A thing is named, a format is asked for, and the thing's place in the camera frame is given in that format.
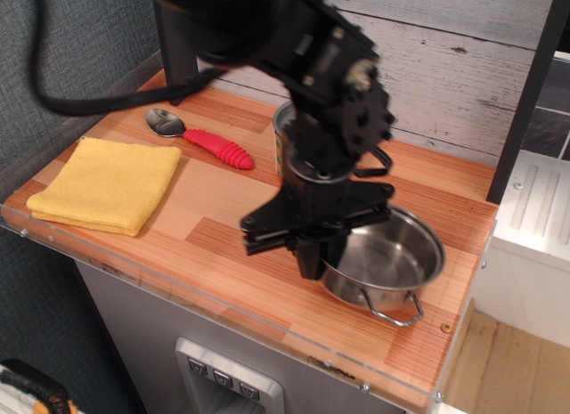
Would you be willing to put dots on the dark grey right post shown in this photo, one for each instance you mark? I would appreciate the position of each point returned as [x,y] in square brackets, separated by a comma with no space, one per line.
[544,54]

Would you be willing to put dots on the silver dispenser panel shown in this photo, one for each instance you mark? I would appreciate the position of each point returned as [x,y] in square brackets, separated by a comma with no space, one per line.
[217,384]

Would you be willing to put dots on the clear acrylic edge guard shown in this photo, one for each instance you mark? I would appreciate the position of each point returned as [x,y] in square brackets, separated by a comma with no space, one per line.
[346,368]

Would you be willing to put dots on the white toy sink unit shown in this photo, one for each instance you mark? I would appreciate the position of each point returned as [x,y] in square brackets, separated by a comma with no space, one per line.
[523,279]

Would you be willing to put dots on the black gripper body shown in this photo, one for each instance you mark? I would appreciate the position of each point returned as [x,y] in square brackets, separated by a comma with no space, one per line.
[312,208]

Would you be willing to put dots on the orange object bottom left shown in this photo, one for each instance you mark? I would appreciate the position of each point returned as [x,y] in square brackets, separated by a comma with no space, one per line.
[54,404]

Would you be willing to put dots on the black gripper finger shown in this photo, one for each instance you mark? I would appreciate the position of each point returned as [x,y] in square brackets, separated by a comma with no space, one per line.
[310,255]
[343,249]

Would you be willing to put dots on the dark grey post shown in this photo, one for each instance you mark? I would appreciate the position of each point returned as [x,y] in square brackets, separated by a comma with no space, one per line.
[178,55]
[544,54]

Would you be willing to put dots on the spoon with red handle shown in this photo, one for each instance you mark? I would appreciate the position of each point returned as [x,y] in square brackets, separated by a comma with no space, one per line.
[166,124]

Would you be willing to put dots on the grey toy fridge cabinet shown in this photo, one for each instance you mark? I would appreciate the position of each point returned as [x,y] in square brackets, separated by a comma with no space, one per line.
[144,328]

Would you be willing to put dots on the peas and carrots toy can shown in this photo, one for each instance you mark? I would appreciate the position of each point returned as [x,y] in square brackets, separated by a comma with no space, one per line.
[283,117]

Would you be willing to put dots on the stainless steel pot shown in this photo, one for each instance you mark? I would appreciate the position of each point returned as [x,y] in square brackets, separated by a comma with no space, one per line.
[385,267]

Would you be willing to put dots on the yellow folded cloth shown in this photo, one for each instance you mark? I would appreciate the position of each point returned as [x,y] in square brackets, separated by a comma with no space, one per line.
[107,186]

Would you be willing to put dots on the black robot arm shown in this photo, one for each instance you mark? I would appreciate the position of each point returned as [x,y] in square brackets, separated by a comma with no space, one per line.
[332,160]

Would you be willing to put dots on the dark grey left post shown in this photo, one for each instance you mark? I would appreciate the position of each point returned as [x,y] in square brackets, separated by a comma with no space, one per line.
[178,55]

